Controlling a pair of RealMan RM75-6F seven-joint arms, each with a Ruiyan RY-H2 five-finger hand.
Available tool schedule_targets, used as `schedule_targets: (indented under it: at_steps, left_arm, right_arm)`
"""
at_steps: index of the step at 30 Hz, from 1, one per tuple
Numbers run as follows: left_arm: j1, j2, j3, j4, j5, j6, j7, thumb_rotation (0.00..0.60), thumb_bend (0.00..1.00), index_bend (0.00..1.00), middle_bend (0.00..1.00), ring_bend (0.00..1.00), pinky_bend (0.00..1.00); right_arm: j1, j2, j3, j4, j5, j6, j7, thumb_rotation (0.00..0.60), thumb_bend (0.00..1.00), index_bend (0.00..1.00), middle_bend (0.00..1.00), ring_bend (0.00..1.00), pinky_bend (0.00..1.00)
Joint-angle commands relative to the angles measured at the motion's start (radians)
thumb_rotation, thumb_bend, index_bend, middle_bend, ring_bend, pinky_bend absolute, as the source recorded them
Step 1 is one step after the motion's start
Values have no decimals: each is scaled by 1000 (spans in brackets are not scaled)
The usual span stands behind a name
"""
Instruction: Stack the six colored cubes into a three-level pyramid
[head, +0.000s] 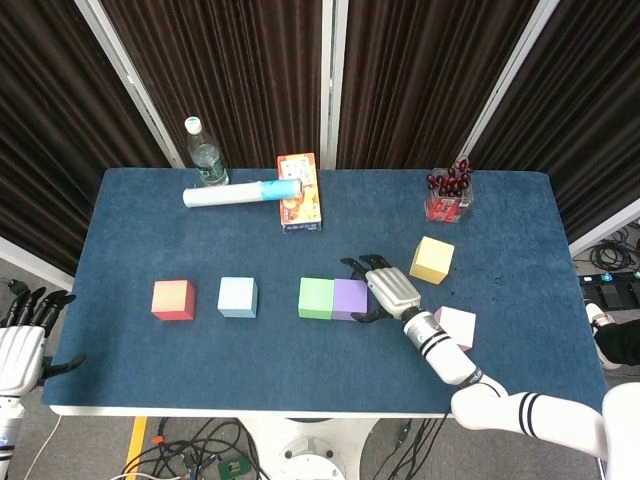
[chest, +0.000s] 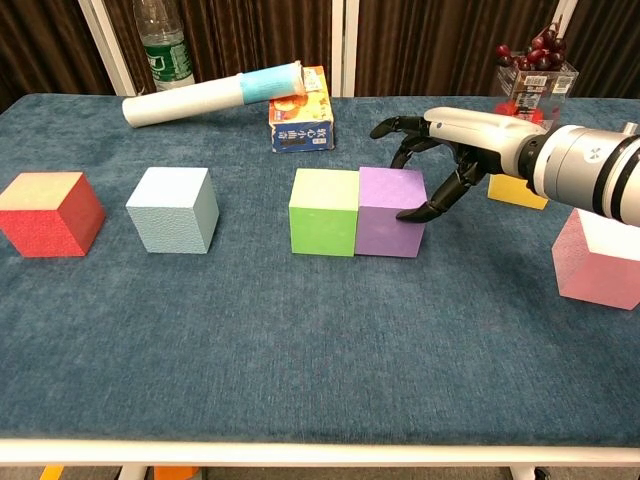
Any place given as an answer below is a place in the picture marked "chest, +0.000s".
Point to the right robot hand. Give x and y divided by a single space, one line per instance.
480 135

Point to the yellow foam cube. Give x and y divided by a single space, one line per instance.
510 192

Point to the purple foam cube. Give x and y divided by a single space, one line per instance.
385 235

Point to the light blue foam cube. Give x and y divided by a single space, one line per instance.
170 225

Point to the red foam cube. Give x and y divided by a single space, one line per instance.
45 230

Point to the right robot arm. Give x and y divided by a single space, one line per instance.
590 170

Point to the red packet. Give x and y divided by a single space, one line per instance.
532 116

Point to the clear plastic box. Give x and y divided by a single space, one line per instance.
540 85

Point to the bunch of red grapes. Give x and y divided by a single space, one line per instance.
537 55

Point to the brown pleated curtain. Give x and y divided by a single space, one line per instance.
450 40

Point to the orange blue snack box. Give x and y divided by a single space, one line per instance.
300 132

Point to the green foam cube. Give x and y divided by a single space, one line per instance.
322 230

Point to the pink foam cube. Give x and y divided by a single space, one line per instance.
600 280

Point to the blue table cloth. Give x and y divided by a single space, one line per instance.
320 350

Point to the white roll blue band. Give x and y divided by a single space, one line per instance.
190 100

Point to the clear bottle green label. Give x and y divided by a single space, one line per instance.
165 60

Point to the orange object under table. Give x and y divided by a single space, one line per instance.
175 474

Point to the yellow floor tape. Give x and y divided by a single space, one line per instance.
50 474

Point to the white partition frame post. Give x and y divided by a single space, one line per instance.
345 40
567 10
107 50

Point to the white table frame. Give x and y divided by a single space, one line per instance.
320 454

